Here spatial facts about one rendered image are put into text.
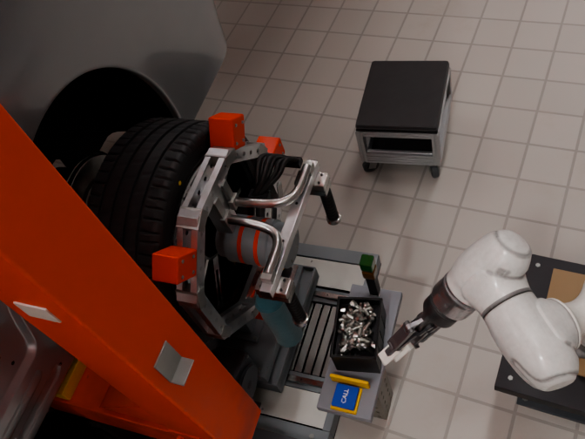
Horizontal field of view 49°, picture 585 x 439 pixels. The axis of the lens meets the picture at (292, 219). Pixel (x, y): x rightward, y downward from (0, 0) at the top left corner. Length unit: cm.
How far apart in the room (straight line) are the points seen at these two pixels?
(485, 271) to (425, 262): 150
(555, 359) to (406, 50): 256
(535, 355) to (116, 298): 74
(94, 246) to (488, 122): 231
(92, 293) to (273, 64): 266
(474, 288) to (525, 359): 15
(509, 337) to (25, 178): 83
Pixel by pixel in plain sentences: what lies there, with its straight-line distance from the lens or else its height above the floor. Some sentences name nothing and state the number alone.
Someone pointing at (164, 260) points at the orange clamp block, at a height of 112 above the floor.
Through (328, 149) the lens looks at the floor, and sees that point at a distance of 313.
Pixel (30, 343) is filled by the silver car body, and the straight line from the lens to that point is 189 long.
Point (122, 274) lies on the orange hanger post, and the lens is 121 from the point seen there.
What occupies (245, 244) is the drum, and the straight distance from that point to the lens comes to 178.
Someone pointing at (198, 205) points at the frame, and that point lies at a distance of 162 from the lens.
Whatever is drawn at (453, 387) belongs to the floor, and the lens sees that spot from 247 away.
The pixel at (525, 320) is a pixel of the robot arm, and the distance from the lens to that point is 119.
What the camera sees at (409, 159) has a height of 13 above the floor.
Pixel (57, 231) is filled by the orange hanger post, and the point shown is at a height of 161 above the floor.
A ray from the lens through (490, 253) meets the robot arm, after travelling 120.
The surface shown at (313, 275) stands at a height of 16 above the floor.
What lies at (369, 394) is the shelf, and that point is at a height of 45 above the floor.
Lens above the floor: 232
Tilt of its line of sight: 53 degrees down
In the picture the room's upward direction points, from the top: 23 degrees counter-clockwise
